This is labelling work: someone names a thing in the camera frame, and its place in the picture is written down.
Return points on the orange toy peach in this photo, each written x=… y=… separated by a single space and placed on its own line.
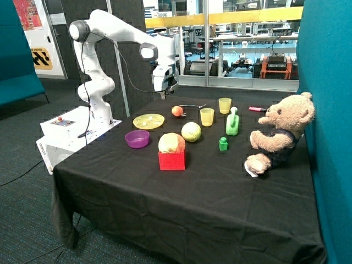
x=177 y=111

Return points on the white workbench table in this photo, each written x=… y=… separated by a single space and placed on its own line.
x=244 y=54

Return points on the brown teddy bear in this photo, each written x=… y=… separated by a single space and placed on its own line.
x=289 y=117

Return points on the small green block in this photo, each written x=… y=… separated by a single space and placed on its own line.
x=223 y=144

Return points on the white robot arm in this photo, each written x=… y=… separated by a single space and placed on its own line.
x=102 y=25

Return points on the yellow softball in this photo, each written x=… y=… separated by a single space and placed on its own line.
x=191 y=131

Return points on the black tablecloth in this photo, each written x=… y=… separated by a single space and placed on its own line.
x=210 y=212

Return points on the red plastic box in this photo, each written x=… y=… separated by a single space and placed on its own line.
x=172 y=161

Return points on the metal fork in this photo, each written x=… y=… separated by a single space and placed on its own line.
x=192 y=105

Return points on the far yellow plastic cup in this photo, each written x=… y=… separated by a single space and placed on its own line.
x=224 y=105

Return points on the yellow orange plush ball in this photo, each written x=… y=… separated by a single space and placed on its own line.
x=171 y=143

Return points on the white robot control box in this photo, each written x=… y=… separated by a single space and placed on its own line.
x=69 y=132

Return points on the yellow plastic plate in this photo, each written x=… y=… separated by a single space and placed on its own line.
x=157 y=121

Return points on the orange black equipment crate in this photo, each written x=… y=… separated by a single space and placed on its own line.
x=276 y=66

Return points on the teal partition panel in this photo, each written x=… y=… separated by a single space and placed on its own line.
x=324 y=63

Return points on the green toy watering can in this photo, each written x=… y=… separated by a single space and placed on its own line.
x=232 y=123

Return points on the near yellow plastic cup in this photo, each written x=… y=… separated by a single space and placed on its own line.
x=207 y=116

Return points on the purple plastic bowl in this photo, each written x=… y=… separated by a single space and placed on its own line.
x=137 y=139

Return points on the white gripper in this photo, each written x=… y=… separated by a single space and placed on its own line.
x=165 y=78

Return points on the red poster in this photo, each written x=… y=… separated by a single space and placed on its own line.
x=28 y=15

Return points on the teal sofa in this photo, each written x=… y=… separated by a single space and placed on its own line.
x=18 y=77

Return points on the yellow plastic cup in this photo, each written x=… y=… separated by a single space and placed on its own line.
x=224 y=105
x=207 y=116

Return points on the yellow black warning sign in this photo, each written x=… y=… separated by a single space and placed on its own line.
x=41 y=58

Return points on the pink highlighter marker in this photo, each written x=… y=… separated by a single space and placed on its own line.
x=258 y=109

